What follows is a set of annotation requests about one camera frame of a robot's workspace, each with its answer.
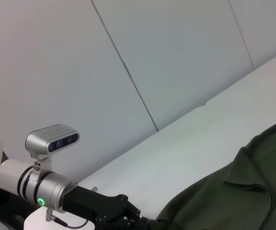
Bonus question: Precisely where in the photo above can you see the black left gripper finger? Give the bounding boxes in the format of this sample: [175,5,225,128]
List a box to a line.
[126,216,157,230]
[127,200,142,219]

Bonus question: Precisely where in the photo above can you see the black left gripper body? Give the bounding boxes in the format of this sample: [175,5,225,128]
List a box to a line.
[61,185,129,230]

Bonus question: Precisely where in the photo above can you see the dark green shirt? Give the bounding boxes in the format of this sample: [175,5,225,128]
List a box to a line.
[155,112,276,230]

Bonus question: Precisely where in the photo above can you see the left arm cable with plug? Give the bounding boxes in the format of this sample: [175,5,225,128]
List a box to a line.
[45,207,91,229]

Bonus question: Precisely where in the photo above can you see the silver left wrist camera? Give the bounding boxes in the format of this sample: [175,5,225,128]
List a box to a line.
[24,123,81,166]

